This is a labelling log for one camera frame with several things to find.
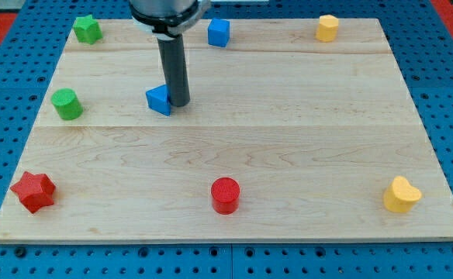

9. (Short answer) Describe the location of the green star block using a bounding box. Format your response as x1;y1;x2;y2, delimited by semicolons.
72;14;103;44

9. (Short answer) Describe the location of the blue triangle block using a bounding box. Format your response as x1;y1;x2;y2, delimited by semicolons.
145;84;171;116

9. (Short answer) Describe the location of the yellow hexagon block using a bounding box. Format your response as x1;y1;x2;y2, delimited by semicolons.
315;15;339;43

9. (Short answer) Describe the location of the red star block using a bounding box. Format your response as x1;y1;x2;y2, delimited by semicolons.
10;171;56;214

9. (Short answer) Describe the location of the blue cube block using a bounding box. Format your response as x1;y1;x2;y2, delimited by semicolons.
207;18;230;47

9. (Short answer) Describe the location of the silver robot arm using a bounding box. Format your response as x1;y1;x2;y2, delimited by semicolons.
129;0;211;40

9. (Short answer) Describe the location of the light wooden board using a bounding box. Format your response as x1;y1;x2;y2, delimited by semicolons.
0;19;453;245

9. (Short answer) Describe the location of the yellow heart block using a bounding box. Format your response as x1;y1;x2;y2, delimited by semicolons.
382;176;423;213

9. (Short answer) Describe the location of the green cylinder block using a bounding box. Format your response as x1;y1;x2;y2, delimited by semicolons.
50;88;83;120

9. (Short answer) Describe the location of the dark grey cylindrical pointer rod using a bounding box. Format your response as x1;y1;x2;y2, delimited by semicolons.
157;35;190;107

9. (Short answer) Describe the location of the red cylinder block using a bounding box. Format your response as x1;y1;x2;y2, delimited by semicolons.
210;177;240;215

